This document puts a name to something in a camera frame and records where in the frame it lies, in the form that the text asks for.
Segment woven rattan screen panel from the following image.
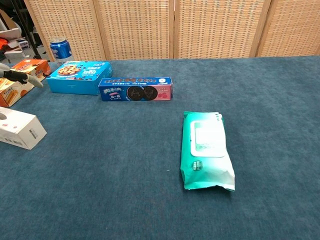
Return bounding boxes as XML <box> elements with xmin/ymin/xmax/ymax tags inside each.
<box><xmin>255</xmin><ymin>0</ymin><xmax>320</xmax><ymax>58</ymax></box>
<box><xmin>23</xmin><ymin>0</ymin><xmax>106</xmax><ymax>62</ymax></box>
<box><xmin>173</xmin><ymin>0</ymin><xmax>272</xmax><ymax>59</ymax></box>
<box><xmin>93</xmin><ymin>0</ymin><xmax>175</xmax><ymax>61</ymax></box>

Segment black tripod stand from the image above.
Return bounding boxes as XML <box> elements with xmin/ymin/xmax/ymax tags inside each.
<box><xmin>13</xmin><ymin>0</ymin><xmax>43</xmax><ymax>60</ymax></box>

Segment green wet wipes pack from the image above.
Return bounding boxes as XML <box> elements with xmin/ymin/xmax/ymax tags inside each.
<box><xmin>180</xmin><ymin>110</ymin><xmax>236</xmax><ymax>192</ymax></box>

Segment blue table cloth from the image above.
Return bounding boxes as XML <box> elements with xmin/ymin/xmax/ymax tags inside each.
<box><xmin>0</xmin><ymin>55</ymin><xmax>320</xmax><ymax>240</ymax></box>

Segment blue Oreo cookie box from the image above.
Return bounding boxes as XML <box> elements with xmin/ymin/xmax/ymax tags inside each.
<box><xmin>98</xmin><ymin>76</ymin><xmax>174</xmax><ymax>102</ymax></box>

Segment blue chocolate chip cookie box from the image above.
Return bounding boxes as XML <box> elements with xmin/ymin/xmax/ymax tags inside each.
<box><xmin>46</xmin><ymin>61</ymin><xmax>113</xmax><ymax>96</ymax></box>

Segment orange cloth item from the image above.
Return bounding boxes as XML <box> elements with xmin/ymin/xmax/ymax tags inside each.
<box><xmin>0</xmin><ymin>37</ymin><xmax>11</xmax><ymax>52</ymax></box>

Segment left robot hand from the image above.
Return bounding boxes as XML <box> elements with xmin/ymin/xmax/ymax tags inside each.
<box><xmin>0</xmin><ymin>62</ymin><xmax>44</xmax><ymax>121</ymax></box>

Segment small blue white box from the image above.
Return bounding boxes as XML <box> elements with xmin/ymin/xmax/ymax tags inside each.
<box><xmin>16</xmin><ymin>38</ymin><xmax>29</xmax><ymax>50</ymax></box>

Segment orange snack box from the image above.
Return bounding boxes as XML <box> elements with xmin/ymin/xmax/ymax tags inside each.
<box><xmin>0</xmin><ymin>59</ymin><xmax>52</xmax><ymax>108</ymax></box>

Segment white open cardboard box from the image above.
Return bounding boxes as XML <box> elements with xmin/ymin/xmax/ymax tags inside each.
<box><xmin>0</xmin><ymin>9</ymin><xmax>23</xmax><ymax>40</ymax></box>

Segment blue drink can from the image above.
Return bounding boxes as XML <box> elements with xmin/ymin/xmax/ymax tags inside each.
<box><xmin>49</xmin><ymin>37</ymin><xmax>73</xmax><ymax>63</ymax></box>

